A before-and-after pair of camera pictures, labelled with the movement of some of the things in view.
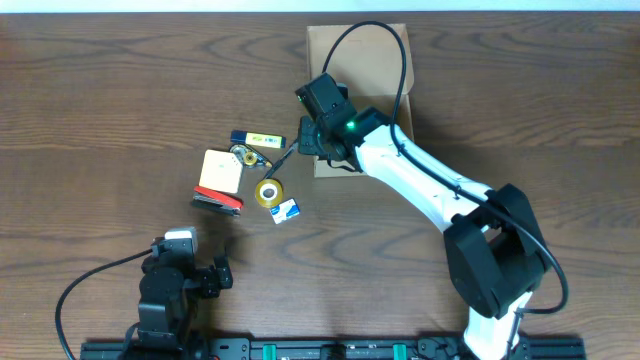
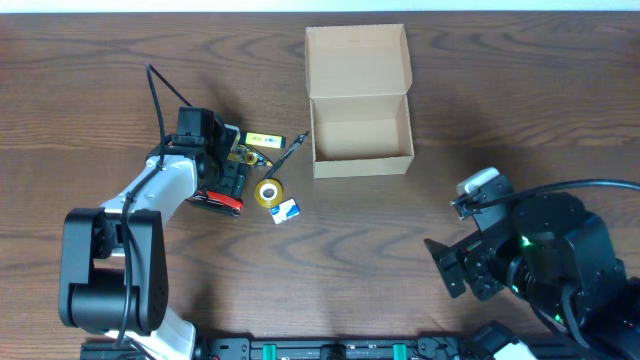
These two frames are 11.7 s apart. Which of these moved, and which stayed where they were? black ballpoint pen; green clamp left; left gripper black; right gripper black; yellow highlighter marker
Moved: right gripper black; left gripper black
Stayed: black ballpoint pen; yellow highlighter marker; green clamp left
